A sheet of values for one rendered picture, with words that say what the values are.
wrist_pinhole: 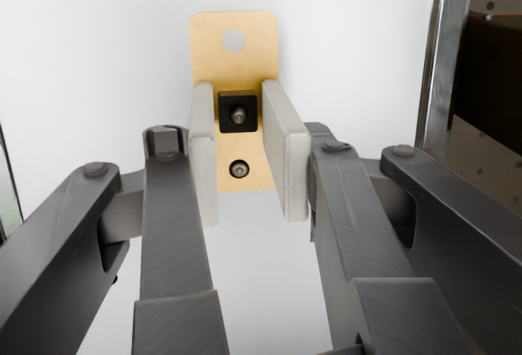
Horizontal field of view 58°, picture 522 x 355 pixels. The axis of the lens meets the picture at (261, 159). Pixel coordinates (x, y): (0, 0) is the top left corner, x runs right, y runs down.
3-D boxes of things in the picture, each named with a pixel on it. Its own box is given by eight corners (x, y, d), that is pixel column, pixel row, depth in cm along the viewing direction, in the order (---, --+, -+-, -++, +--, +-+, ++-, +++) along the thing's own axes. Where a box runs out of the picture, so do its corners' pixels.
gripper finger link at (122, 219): (192, 241, 13) (78, 248, 12) (196, 165, 17) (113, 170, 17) (188, 191, 12) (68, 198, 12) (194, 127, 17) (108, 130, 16)
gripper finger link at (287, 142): (286, 135, 14) (311, 133, 14) (261, 78, 20) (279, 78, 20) (285, 225, 15) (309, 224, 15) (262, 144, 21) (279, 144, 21)
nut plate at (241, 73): (187, 12, 20) (186, 15, 19) (277, 9, 20) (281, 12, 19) (200, 191, 23) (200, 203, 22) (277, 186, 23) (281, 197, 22)
